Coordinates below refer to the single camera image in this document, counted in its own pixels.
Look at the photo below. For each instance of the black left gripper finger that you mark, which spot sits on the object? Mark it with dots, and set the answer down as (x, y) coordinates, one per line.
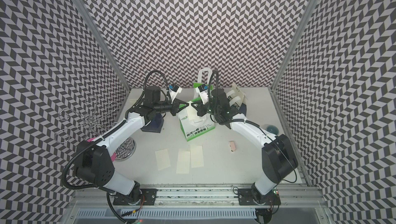
(182, 107)
(177, 101)

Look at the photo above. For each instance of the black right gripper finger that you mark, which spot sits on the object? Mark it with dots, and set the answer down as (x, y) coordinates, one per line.
(194, 104)
(199, 112)

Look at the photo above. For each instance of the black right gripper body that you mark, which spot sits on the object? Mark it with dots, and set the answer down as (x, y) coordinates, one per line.
(210, 107)

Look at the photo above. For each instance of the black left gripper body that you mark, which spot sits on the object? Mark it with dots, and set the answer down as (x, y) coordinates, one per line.
(166, 107)

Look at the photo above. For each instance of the green white bag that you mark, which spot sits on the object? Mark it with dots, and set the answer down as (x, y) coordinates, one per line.
(192, 130)
(201, 80)

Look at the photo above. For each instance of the green white bag front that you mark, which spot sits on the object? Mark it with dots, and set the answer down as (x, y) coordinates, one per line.
(192, 130)

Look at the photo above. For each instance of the small pink stapler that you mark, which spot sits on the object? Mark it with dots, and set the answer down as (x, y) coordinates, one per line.
(232, 146)

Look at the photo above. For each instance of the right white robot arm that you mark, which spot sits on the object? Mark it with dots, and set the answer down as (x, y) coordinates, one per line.
(277, 154)

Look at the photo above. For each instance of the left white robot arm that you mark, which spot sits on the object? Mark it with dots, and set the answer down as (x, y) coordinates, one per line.
(92, 166)

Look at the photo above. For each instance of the navy cream Cheerful bag left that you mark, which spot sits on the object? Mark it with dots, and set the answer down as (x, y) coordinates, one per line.
(155, 125)

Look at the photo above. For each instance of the navy cream cheerful bag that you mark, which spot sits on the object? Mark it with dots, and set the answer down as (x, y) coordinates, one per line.
(236, 98)
(155, 125)

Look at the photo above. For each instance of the navy cream Cheerful bag right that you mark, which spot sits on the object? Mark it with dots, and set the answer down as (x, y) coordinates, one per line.
(236, 98)

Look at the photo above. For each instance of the grey blue cup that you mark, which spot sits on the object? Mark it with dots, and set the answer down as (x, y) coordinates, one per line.
(272, 129)

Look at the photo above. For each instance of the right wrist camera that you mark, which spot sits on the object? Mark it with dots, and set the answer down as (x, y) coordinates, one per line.
(202, 90)

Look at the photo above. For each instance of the silver wire stand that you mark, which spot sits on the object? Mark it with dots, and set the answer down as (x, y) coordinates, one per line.
(91, 123)

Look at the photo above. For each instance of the white vented cable duct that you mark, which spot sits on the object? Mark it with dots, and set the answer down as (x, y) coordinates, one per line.
(173, 213)

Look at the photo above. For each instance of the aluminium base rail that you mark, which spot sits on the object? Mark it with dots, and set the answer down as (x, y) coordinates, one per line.
(185, 196)

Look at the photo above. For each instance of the aluminium corner post left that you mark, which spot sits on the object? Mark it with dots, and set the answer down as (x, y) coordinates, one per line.
(83, 11)

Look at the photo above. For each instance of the aluminium corner post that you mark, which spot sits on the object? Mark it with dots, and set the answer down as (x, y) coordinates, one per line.
(295, 40)
(83, 11)

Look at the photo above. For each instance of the aluminium corner post right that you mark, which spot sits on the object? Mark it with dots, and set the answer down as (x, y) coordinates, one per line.
(295, 40)

